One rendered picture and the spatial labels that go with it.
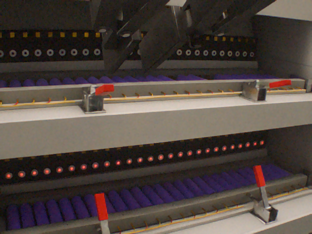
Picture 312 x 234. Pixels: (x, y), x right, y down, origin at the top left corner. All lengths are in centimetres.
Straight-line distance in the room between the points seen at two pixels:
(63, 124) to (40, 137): 3
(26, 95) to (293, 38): 54
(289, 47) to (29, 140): 56
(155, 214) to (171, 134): 13
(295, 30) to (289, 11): 10
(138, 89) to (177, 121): 7
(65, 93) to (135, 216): 20
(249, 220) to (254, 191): 7
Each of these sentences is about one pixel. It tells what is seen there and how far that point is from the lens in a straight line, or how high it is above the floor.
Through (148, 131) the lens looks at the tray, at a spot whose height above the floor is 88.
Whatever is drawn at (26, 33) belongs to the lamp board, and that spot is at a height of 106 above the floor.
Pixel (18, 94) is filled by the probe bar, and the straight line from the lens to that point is 45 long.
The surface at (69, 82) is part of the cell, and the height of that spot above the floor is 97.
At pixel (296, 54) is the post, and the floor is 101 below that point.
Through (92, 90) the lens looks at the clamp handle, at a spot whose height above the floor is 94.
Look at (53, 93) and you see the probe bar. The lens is 45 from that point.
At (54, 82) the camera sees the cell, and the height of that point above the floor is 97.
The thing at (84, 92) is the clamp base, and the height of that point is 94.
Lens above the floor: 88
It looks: 2 degrees up
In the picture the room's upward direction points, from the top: 6 degrees counter-clockwise
